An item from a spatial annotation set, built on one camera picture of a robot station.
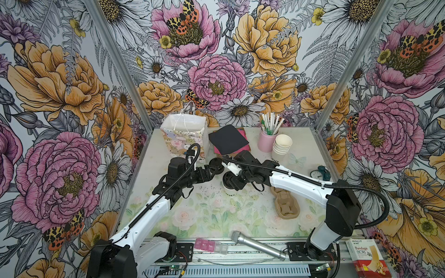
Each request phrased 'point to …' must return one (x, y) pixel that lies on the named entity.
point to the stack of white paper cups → (282, 144)
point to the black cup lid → (226, 180)
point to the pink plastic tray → (211, 246)
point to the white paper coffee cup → (229, 193)
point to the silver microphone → (237, 237)
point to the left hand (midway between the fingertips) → (212, 174)
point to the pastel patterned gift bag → (181, 131)
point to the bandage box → (368, 262)
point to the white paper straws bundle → (270, 125)
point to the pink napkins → (244, 147)
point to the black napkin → (227, 139)
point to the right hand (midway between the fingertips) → (234, 182)
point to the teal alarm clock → (321, 173)
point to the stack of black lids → (216, 166)
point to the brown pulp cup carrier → (286, 205)
